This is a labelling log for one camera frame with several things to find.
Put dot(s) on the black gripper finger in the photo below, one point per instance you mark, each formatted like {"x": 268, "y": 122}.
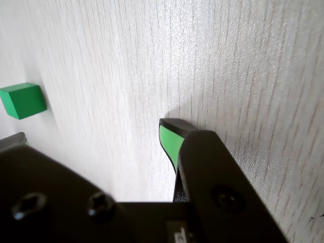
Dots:
{"x": 45, "y": 177}

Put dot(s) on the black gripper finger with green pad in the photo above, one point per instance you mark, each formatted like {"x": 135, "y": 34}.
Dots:
{"x": 210, "y": 162}

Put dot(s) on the green wooden cube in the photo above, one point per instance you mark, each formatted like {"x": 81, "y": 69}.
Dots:
{"x": 25, "y": 101}

